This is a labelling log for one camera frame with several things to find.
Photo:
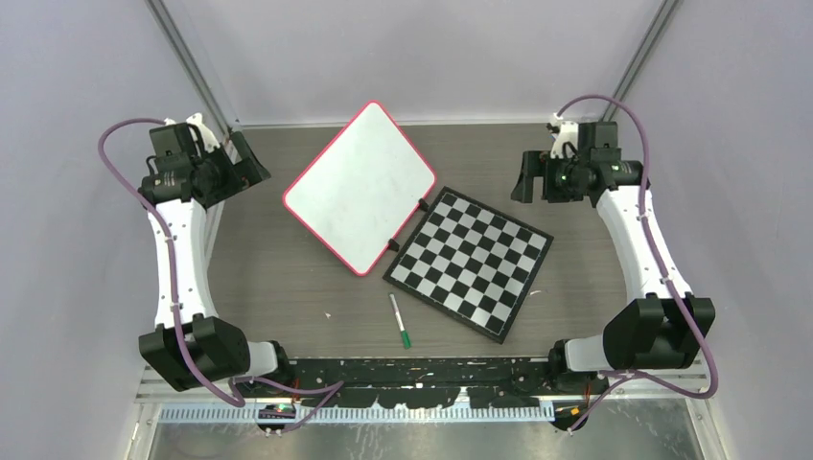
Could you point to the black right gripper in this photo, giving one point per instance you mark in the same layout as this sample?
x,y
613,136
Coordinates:
x,y
539,163

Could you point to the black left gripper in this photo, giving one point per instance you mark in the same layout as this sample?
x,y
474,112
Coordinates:
x,y
242,174

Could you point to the black white chessboard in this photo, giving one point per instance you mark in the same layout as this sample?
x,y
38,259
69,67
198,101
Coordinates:
x,y
470,261

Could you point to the pink-framed whiteboard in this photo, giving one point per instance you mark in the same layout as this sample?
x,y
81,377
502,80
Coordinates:
x,y
360,191

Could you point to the white green marker pen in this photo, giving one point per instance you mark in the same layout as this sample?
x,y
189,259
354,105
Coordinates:
x,y
399,320

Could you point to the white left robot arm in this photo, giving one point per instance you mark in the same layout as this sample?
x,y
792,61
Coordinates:
x,y
191,172

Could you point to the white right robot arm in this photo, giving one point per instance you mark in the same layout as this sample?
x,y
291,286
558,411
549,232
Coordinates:
x,y
655,331

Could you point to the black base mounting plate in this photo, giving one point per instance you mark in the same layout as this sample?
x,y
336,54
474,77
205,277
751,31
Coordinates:
x,y
488,382

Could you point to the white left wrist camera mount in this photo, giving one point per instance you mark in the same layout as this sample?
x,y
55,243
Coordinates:
x,y
191,137

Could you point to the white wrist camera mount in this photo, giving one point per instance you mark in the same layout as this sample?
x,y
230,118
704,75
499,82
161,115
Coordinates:
x,y
191,137
565,135

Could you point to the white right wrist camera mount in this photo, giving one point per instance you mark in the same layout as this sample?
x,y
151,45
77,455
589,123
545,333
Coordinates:
x,y
565,135

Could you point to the aluminium frame rail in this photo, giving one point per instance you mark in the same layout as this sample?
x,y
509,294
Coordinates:
x,y
465,405

